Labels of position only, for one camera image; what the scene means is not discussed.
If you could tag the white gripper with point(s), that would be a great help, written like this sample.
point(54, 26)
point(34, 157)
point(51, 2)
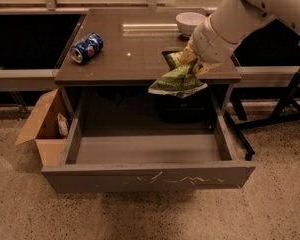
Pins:
point(208, 45)

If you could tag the green jalapeno chip bag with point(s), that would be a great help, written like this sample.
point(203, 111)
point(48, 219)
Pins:
point(179, 81)

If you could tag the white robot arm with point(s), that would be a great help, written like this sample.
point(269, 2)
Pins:
point(234, 20)

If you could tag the grey cabinet with counter top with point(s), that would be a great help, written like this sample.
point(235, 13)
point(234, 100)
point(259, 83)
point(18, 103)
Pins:
point(113, 84)

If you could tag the open grey top drawer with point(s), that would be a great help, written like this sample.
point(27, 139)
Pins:
point(127, 147)

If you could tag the small snack bag in box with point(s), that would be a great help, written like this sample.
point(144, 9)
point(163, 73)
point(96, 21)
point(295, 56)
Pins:
point(62, 125)

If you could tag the white ceramic bowl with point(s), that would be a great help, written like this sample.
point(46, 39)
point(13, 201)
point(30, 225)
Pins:
point(188, 21)

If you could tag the black stand with legs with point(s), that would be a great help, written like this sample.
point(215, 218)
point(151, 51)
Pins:
point(275, 117)

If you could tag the crushed blue soda can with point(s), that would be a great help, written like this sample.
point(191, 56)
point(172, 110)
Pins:
point(87, 47)

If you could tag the open cardboard box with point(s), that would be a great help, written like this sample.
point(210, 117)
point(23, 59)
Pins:
point(42, 127)

